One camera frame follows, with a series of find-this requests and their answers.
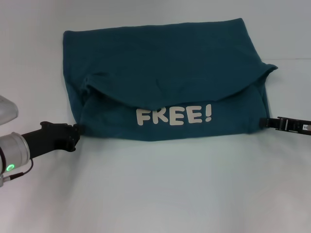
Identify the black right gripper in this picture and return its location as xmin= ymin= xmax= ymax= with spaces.
xmin=259 ymin=116 xmax=311 ymax=136

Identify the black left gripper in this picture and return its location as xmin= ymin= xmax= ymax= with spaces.
xmin=20 ymin=121 xmax=85 ymax=160

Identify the teal blue t-shirt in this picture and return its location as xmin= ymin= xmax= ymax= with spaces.
xmin=61 ymin=17 xmax=279 ymax=142

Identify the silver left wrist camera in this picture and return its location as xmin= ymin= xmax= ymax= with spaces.
xmin=0 ymin=95 xmax=19 ymax=126

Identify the left wrist cable with plug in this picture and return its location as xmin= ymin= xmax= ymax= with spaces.
xmin=2 ymin=159 xmax=34 ymax=182

